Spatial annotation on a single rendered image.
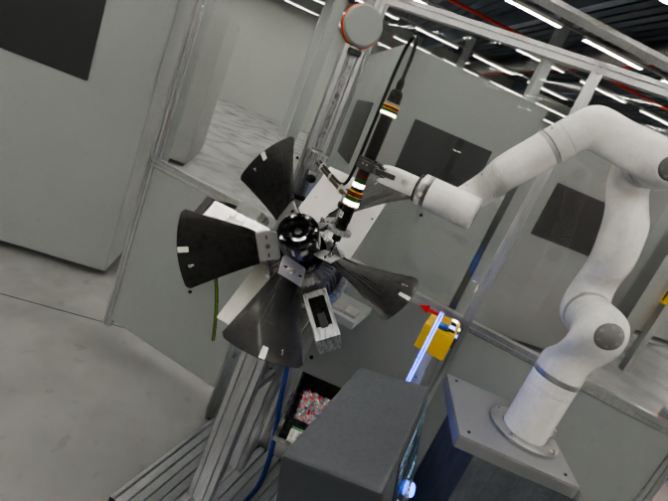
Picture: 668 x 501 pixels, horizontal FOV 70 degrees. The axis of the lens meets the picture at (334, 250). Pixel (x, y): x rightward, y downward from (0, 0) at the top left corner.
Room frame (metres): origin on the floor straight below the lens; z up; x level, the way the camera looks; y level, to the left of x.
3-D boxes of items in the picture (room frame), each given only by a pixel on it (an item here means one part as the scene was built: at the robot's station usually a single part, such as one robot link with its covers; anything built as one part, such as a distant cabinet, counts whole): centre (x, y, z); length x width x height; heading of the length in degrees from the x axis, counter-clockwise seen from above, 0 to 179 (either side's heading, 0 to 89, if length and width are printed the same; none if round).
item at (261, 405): (1.65, 0.04, 0.58); 0.09 x 0.04 x 1.15; 73
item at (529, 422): (1.18, -0.67, 1.06); 0.19 x 0.19 x 0.18
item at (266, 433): (1.85, -0.04, 0.42); 0.04 x 0.04 x 0.83; 73
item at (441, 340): (1.47, -0.42, 1.02); 0.16 x 0.10 x 0.11; 163
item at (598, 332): (1.14, -0.67, 1.27); 0.19 x 0.12 x 0.24; 175
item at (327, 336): (1.30, -0.05, 0.98); 0.20 x 0.16 x 0.20; 163
